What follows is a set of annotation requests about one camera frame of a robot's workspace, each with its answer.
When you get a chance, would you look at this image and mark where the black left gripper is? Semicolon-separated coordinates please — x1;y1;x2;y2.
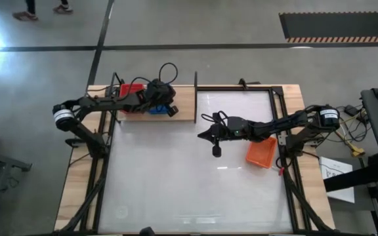
136;78;179;118

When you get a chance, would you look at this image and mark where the orange plastic slotted basket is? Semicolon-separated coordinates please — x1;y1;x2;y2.
245;135;279;170

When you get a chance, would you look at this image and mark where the dark grey equipment cart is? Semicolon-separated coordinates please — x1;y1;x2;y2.
323;80;378;236

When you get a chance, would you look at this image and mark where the black aluminium rig frame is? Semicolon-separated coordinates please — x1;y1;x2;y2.
52;71;337;236

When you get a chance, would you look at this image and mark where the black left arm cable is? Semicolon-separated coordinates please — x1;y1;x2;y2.
119;62;179;99

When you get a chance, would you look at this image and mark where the black shelf divider post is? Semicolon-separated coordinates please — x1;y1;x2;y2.
193;71;199;124

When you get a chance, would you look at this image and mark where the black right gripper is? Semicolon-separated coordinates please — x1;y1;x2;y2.
198;111;254;158

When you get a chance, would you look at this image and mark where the red plastic slotted basket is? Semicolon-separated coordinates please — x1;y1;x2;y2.
119;83;146;114

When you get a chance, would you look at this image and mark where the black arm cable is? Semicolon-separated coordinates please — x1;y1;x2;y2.
119;62;179;99
201;110;230;125

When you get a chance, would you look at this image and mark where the white paper sheet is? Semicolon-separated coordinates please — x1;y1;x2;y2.
319;156;356;204

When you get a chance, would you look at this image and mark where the grey metal bracket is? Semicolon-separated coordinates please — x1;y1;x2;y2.
277;133;290;147

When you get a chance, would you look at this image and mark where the yellow cable with plug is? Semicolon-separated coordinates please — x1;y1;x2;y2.
335;110;366;158

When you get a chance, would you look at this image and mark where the wooden shelf board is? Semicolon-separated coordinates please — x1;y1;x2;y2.
117;85;197;123

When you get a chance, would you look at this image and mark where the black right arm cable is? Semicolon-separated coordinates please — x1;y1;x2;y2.
201;110;230;125

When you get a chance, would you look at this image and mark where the person's shoe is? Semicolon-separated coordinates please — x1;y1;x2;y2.
11;10;40;22
52;3;75;15

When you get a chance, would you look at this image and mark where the black hazard-striped floor mat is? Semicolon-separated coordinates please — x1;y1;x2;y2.
278;11;378;44

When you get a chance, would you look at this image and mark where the blue plastic slotted basket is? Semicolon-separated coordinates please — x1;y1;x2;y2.
148;104;171;115

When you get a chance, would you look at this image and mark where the black power adapter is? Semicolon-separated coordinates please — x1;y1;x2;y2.
344;104;360;117

